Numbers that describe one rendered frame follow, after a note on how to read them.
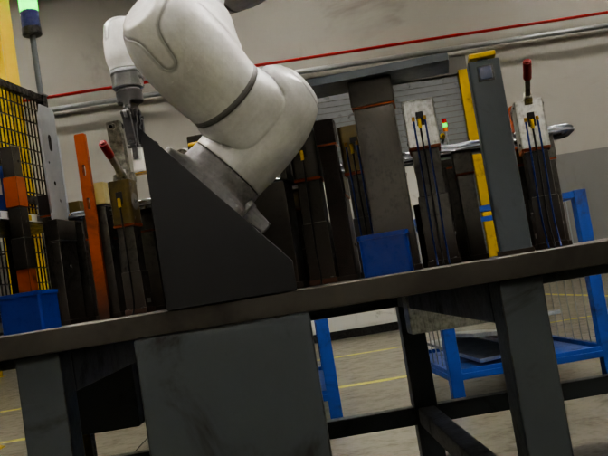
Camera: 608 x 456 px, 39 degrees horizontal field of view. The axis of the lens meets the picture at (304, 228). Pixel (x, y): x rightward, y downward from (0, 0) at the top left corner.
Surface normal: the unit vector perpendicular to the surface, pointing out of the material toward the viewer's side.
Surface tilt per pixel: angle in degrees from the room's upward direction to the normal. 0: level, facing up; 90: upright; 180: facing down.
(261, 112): 110
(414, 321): 90
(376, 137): 90
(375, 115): 90
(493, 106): 90
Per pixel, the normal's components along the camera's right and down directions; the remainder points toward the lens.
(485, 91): -0.16, -0.04
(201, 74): 0.27, 0.42
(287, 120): 0.36, 0.13
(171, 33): 0.12, 0.17
